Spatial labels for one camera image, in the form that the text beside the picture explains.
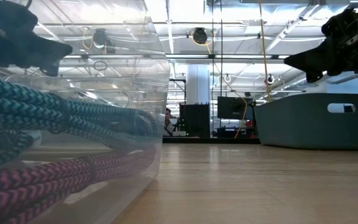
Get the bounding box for black hanging cable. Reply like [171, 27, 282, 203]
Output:
[220, 0, 224, 128]
[211, 0, 215, 128]

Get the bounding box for teal plastic bin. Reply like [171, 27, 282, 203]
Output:
[253, 92, 358, 151]

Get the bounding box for dark background monitor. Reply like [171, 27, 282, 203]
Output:
[217, 95, 254, 120]

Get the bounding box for clear plastic container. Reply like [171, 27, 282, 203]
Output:
[0, 0, 171, 224]

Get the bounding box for white building pillar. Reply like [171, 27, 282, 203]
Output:
[186, 63, 211, 105]

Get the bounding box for black background rig frame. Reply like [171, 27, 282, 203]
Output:
[169, 77, 187, 105]

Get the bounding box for black ceiling cable reel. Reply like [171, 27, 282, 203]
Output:
[192, 27, 209, 45]

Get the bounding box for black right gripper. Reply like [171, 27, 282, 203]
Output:
[283, 0, 358, 83]

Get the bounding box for yellow reel cable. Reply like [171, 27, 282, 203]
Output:
[191, 30, 248, 139]

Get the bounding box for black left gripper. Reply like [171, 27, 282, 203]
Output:
[0, 0, 73, 77]

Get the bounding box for person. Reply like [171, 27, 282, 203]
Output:
[164, 107, 175, 137]

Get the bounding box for orange hanging cable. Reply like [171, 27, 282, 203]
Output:
[258, 0, 273, 103]

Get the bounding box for maroon braided cable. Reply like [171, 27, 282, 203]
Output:
[0, 147, 154, 224]

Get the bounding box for black cabinet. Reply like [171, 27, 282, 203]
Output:
[179, 103, 211, 138]

